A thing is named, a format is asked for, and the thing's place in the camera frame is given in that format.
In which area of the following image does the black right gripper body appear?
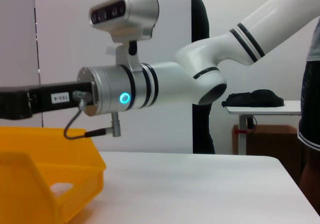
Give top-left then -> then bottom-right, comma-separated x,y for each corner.
0,80 -> 94,121

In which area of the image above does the white paper ball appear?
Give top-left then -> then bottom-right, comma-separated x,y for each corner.
49,181 -> 75,197

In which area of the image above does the white background desk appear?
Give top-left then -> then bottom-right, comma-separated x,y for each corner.
225,100 -> 303,156

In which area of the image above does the yellow plastic bin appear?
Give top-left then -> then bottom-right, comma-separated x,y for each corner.
0,126 -> 107,224

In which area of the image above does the person in black clothes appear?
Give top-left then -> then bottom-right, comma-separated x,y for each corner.
190,0 -> 216,155

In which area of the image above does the black bag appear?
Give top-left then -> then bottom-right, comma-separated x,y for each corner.
220,89 -> 285,108

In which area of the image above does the brown cardboard box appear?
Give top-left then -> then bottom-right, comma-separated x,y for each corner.
232,124 -> 300,156

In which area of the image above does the person in dark shorts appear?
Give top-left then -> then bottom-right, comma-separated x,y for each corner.
297,15 -> 320,224

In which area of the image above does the right gripper cable with connector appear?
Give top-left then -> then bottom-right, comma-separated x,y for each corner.
63,90 -> 123,140

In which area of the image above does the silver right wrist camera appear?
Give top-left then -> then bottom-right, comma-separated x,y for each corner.
89,0 -> 161,73

